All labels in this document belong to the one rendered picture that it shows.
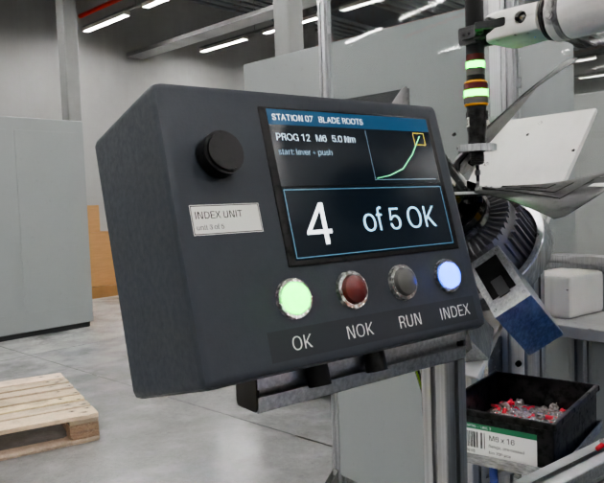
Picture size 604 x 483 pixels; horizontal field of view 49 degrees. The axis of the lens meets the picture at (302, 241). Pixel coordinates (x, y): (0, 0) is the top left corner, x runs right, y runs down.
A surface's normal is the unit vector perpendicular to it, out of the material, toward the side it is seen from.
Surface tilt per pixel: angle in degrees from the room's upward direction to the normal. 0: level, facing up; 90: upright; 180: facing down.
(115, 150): 90
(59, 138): 90
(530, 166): 50
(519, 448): 90
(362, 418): 90
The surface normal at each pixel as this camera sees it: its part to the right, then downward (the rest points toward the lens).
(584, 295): 0.61, 0.03
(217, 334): 0.58, -0.23
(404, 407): -0.79, 0.07
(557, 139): -0.63, -0.59
